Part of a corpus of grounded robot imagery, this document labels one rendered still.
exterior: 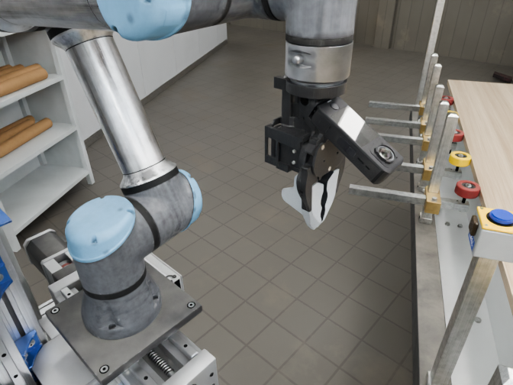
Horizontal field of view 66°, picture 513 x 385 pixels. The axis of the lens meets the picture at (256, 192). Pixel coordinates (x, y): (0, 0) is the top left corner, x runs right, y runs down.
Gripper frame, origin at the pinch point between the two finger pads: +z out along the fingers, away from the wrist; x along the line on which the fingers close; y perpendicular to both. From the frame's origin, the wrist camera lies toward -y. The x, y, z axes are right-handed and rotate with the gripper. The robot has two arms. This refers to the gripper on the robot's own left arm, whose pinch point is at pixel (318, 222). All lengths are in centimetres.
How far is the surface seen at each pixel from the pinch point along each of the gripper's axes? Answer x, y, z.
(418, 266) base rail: -74, 4, 62
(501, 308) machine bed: -71, -22, 61
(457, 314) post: -31.9, -16.3, 33.7
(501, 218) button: -32.6, -17.3, 8.5
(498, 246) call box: -31.0, -18.7, 13.1
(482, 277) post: -32.6, -17.9, 22.5
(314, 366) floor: -60, 33, 132
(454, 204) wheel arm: -99, 5, 49
